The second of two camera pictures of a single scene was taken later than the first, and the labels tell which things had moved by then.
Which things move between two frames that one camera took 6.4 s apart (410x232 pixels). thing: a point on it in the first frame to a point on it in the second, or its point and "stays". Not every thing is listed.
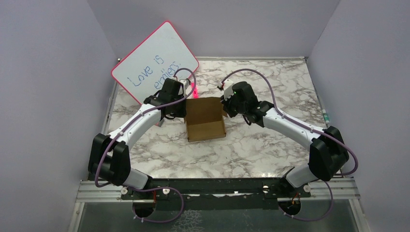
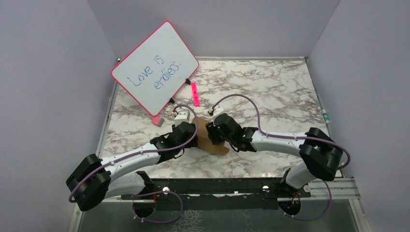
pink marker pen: [195, 92] stays
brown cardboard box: [204, 119] to [205, 143]
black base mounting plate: [197, 194] stays
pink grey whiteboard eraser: [159, 123] stays
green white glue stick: [326, 116] stays
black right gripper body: [232, 108] to [216, 135]
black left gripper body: [179, 110] to [193, 143]
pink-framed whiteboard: [143, 72] stays
